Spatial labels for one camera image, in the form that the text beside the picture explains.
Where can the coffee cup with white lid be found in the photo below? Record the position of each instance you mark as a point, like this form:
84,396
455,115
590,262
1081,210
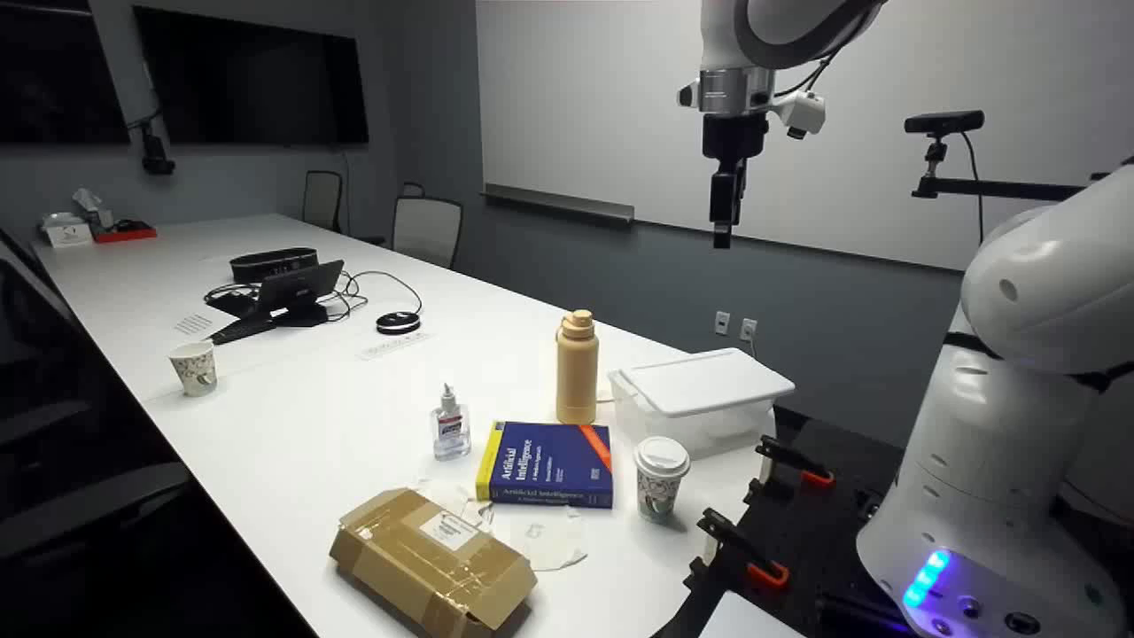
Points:
661,474

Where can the grey mesh office chair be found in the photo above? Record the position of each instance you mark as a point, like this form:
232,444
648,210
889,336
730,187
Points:
322,201
84,507
428,227
31,320

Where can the white container lid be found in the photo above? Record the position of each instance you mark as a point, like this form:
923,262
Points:
711,382

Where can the clear plastic bag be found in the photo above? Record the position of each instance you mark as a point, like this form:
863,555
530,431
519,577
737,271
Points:
554,541

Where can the wall whiteboard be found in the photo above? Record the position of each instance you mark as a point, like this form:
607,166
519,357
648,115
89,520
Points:
590,93

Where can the white wall outlet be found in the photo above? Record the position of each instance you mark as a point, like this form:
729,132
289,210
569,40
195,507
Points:
748,333
721,320

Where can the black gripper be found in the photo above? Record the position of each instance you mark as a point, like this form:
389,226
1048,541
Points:
736,138

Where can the small hand sanitizer bottle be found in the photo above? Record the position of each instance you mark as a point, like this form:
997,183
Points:
448,427

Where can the red tray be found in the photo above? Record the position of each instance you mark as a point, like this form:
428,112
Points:
126,232

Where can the whiteboard marker tray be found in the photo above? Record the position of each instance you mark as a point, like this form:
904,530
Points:
554,203

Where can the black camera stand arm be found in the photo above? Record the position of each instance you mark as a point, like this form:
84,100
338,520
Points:
1004,187

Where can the blue and yellow book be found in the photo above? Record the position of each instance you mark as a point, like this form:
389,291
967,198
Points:
552,466

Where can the tan bottle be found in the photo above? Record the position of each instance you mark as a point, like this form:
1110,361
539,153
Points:
576,373

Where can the large wall television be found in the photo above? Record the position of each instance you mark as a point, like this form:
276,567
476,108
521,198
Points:
252,77

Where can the round black puck device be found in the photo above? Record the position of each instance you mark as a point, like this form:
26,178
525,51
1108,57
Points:
400,320

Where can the smaller wall television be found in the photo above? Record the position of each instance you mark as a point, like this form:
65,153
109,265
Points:
55,77

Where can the black exterior camera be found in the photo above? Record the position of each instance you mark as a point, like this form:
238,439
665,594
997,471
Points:
945,124

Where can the white tissue box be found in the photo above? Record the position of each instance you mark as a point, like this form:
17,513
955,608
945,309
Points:
65,232

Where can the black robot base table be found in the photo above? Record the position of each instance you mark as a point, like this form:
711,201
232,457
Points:
827,545

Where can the black clamp with orange tips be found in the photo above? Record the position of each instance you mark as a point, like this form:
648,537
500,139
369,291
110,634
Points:
796,463
743,550

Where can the clear plastic container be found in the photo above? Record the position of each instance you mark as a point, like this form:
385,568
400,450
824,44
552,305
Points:
695,431

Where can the hanging black camera on pole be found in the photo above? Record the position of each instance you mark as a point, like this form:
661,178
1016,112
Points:
154,151

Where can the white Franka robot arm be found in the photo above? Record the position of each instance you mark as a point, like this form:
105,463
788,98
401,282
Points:
1029,474

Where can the black conference tablet device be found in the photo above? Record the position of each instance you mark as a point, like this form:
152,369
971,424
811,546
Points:
285,291

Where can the patterned paper cup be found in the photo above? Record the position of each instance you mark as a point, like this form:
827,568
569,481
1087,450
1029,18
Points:
195,369

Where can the brown cardboard box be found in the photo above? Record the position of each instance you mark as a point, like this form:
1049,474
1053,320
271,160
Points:
430,561

